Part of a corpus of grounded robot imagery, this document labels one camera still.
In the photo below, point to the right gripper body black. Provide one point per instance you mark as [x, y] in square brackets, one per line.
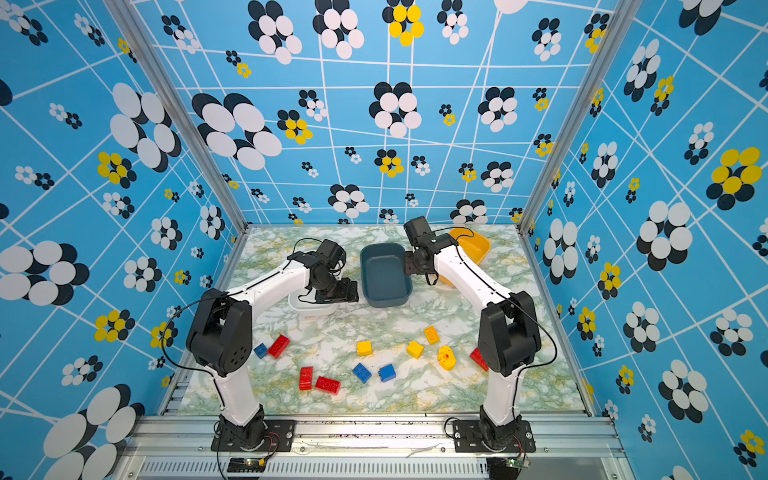
[417, 264]

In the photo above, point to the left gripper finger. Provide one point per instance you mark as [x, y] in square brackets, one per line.
[315, 297]
[347, 287]

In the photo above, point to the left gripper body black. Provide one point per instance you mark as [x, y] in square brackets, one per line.
[330, 283]

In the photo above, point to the dark teal plastic container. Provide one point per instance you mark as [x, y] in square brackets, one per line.
[384, 281]

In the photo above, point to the yellow plastic container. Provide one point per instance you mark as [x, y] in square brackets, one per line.
[468, 249]

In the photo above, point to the red lego brick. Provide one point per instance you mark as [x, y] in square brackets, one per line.
[306, 376]
[328, 385]
[478, 359]
[279, 346]

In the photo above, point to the yellow rounded lego duck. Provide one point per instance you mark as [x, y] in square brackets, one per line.
[446, 358]

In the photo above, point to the small blue lego brick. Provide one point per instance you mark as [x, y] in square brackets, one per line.
[261, 351]

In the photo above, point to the white plastic container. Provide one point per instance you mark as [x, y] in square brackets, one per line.
[308, 310]

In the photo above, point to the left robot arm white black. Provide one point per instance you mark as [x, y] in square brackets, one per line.
[221, 340]

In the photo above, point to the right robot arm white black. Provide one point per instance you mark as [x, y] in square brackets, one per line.
[508, 337]

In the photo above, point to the yellow lego brick centre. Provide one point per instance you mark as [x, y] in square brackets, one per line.
[364, 348]

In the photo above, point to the orange yellow lego brick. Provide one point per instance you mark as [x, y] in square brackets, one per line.
[431, 335]

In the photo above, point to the blue lego brick left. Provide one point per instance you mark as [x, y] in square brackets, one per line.
[362, 373]

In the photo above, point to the yellow lego brick right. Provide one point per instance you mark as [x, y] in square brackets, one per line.
[415, 349]

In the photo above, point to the blue lego brick right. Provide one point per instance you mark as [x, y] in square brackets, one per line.
[387, 373]

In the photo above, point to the red lego brick flat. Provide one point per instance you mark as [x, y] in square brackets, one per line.
[328, 385]

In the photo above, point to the left circuit board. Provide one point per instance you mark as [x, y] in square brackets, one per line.
[250, 466]

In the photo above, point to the circuit board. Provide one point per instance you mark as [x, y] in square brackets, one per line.
[250, 466]
[506, 468]

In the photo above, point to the right circuit board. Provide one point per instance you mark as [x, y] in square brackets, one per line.
[506, 468]

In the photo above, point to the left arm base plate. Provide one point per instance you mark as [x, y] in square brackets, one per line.
[268, 436]

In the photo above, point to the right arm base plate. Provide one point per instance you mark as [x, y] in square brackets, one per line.
[476, 436]

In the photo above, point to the aluminium front rail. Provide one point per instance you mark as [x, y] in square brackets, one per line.
[569, 446]

